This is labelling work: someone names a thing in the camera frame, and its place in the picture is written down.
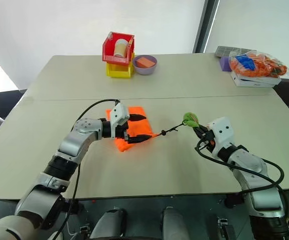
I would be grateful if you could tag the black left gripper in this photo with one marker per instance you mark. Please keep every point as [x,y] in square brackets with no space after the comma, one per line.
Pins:
[121,130]

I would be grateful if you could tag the orange fabric pouch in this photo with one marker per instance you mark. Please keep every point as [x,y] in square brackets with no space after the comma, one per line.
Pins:
[140,130]

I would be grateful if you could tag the grey grid tray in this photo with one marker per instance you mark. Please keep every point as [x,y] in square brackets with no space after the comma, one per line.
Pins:
[224,51]

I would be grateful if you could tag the dark window post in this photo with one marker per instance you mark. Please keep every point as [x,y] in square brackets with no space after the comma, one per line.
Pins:
[204,25]

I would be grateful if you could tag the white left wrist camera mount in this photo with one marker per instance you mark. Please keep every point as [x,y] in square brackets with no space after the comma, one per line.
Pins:
[119,112]

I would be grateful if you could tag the clear bag of orange items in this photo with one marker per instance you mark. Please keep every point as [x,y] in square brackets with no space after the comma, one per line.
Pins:
[264,65]

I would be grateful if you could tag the blue item in bag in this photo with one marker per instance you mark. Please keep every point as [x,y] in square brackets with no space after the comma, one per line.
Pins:
[245,62]

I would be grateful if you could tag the red plastic storage bin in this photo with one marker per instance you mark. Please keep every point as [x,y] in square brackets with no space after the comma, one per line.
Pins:
[108,53]

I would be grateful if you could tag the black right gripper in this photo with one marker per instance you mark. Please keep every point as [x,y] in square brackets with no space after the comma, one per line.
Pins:
[208,140]

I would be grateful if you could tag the orange block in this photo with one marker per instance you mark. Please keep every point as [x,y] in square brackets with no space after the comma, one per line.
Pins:
[145,62]

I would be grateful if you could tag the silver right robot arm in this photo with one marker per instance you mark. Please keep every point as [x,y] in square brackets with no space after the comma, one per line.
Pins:
[257,175]

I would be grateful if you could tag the yellow plastic storage bin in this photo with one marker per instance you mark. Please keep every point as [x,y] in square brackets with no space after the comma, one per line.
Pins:
[118,71]

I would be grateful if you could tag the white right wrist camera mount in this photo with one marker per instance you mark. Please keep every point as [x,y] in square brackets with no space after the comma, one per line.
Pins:
[222,132]

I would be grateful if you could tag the beige tape roll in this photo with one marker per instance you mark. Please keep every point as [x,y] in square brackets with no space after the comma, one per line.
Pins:
[120,48]

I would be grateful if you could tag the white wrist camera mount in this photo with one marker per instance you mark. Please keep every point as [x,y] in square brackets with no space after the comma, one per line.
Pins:
[222,132]
[119,112]

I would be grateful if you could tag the dark rounded robot leg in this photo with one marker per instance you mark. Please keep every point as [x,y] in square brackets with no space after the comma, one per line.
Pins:
[174,225]
[109,225]

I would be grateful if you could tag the purple bowl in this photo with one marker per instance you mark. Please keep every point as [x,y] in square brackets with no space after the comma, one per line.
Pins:
[144,70]

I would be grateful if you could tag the purple small container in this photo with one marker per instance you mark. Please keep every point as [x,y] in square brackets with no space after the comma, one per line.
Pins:
[225,64]

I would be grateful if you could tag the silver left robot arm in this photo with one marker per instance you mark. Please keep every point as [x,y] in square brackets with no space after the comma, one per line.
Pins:
[70,143]

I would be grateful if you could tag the white flat cardboard box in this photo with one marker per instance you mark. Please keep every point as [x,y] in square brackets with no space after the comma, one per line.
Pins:
[254,82]

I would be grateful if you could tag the black side furniture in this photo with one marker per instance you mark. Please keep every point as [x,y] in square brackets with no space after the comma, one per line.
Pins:
[4,100]

